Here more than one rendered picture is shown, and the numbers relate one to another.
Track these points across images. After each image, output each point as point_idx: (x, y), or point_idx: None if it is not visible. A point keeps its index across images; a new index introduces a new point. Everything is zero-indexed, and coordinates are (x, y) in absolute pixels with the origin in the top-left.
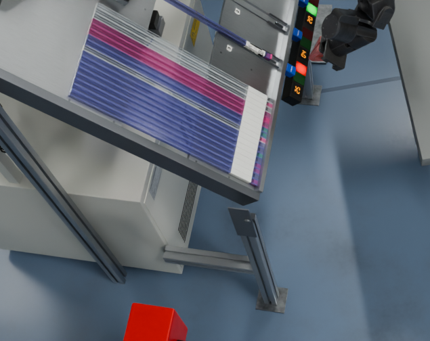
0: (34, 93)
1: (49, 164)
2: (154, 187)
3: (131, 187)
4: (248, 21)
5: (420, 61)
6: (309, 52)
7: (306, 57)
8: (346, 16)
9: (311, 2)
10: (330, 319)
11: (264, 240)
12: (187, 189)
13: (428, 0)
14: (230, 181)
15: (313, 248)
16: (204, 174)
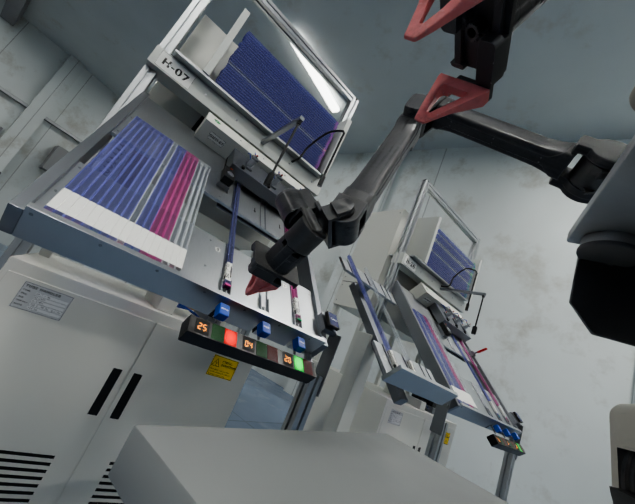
0: (133, 100)
1: (59, 264)
2: (30, 298)
3: (32, 262)
4: (250, 277)
5: (343, 450)
6: (254, 353)
7: (246, 347)
8: (309, 192)
9: (304, 363)
10: None
11: None
12: (15, 453)
13: (422, 467)
14: (48, 180)
15: None
16: (60, 159)
